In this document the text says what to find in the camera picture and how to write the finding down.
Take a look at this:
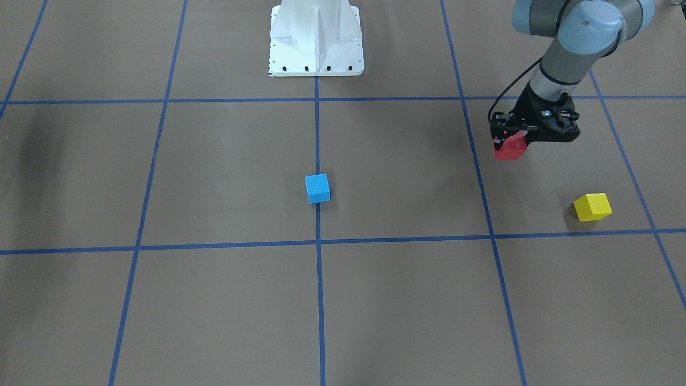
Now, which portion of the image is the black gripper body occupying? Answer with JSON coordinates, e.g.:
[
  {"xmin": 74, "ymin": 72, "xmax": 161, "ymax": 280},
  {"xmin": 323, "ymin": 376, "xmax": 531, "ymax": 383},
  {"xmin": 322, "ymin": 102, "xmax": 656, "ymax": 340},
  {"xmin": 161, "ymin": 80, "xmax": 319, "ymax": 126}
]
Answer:
[{"xmin": 508, "ymin": 85, "xmax": 580, "ymax": 144}]

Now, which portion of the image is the red foam block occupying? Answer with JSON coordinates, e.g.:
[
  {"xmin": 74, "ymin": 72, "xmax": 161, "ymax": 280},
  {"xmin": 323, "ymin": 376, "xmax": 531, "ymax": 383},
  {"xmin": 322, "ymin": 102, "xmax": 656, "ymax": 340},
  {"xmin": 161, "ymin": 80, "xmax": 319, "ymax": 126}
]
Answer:
[{"xmin": 493, "ymin": 132, "xmax": 528, "ymax": 161}]

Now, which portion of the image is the yellow foam block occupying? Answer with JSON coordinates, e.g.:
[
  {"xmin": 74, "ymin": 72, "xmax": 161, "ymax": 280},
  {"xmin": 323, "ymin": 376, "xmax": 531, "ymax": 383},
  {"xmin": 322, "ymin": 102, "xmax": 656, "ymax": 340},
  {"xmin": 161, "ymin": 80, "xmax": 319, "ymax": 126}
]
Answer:
[{"xmin": 572, "ymin": 192, "xmax": 613, "ymax": 222}]

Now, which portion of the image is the blue foam block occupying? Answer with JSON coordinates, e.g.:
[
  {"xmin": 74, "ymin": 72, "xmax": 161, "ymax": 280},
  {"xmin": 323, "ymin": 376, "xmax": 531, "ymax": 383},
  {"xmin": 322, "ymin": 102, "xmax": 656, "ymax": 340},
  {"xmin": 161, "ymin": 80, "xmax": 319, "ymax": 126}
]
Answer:
[{"xmin": 304, "ymin": 173, "xmax": 331, "ymax": 205}]

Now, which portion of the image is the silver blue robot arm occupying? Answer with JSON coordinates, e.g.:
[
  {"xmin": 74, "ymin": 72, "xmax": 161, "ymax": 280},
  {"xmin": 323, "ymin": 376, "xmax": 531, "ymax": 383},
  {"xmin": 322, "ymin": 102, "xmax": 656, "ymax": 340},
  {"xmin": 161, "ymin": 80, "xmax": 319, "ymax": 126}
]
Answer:
[{"xmin": 491, "ymin": 1, "xmax": 656, "ymax": 144}]

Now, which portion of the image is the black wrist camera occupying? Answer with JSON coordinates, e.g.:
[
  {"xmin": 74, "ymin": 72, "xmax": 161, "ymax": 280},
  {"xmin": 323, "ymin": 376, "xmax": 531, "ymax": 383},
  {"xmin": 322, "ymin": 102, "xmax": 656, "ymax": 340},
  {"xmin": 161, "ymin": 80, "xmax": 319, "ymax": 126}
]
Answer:
[{"xmin": 488, "ymin": 112, "xmax": 539, "ymax": 145}]

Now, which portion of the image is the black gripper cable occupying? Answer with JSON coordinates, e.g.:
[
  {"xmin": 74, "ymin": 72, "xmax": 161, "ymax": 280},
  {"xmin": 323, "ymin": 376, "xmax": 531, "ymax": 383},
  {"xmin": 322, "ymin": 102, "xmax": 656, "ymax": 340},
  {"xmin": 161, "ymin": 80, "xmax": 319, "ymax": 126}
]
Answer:
[{"xmin": 488, "ymin": 57, "xmax": 543, "ymax": 122}]

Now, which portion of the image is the white pedestal base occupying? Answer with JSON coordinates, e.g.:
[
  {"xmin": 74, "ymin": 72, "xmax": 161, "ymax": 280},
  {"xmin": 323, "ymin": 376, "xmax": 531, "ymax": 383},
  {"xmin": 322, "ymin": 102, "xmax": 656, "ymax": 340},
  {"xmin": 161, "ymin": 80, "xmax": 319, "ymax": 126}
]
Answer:
[{"xmin": 268, "ymin": 1, "xmax": 365, "ymax": 77}]

